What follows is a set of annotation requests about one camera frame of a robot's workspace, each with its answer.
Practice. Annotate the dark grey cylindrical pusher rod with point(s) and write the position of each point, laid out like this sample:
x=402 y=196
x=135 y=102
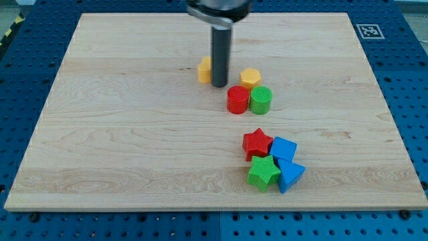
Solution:
x=220 y=53

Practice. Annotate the yellow heart block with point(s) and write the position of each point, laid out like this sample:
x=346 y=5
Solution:
x=204 y=70

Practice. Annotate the wooden board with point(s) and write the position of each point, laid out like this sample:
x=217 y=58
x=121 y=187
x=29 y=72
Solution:
x=127 y=126

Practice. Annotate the yellow hexagon block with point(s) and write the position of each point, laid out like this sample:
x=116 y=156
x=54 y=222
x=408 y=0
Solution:
x=250 y=78

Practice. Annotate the red cylinder block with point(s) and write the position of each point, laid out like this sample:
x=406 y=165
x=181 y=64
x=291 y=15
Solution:
x=237 y=99

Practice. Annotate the green cylinder block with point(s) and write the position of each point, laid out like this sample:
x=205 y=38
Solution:
x=260 y=100

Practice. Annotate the red star block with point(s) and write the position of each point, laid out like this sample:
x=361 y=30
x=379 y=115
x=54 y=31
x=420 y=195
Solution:
x=257 y=144

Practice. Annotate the blue cube block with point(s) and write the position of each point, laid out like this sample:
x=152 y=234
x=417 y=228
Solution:
x=283 y=149

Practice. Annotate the green star block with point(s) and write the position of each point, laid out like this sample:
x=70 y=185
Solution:
x=263 y=172

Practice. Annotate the white fiducial marker tag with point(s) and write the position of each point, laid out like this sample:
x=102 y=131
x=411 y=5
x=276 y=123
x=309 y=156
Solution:
x=369 y=31

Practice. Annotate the blue triangle block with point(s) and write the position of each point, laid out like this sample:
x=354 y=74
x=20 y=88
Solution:
x=290 y=174

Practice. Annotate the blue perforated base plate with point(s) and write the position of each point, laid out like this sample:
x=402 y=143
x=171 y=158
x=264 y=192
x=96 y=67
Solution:
x=31 y=62

